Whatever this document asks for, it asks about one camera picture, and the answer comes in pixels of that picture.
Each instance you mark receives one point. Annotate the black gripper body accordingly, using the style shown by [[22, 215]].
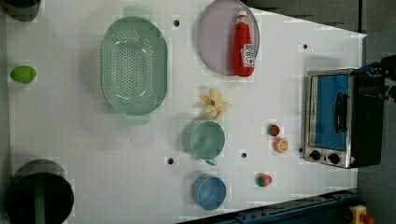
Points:
[[386, 68]]

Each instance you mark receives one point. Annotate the red ketchup bottle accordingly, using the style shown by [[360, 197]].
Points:
[[243, 48]]

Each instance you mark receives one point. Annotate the grey round plate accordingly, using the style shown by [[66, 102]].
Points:
[[216, 30]]

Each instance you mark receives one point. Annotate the silver black toaster oven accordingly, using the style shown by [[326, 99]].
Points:
[[343, 121]]

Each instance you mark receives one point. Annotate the small red toy strawberry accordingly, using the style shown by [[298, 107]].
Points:
[[273, 130]]

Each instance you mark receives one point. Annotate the toy orange slice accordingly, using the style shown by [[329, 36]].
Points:
[[281, 145]]

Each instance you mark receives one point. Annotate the yellow red clamp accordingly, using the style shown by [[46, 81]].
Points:
[[359, 215]]

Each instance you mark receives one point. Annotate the red green toy strawberry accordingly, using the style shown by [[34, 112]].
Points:
[[263, 180]]

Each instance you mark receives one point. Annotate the yellow toy banana peel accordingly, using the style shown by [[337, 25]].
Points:
[[214, 103]]

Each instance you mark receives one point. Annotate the blue cup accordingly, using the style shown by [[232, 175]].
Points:
[[208, 191]]

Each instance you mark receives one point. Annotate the green perforated colander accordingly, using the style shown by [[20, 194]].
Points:
[[134, 65]]

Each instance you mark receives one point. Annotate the green toy mango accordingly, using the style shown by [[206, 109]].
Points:
[[23, 74]]

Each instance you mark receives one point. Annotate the blue metal frame rail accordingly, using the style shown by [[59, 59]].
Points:
[[329, 208]]

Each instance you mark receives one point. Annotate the green cup with handle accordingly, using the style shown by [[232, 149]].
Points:
[[205, 139]]

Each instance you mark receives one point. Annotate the black cylinder post far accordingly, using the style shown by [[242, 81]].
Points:
[[21, 10]]

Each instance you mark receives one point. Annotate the black cylinder post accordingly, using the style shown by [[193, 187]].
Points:
[[39, 194], [21, 10]]

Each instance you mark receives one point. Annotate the black cylinder post near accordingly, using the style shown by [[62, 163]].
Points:
[[39, 194]]

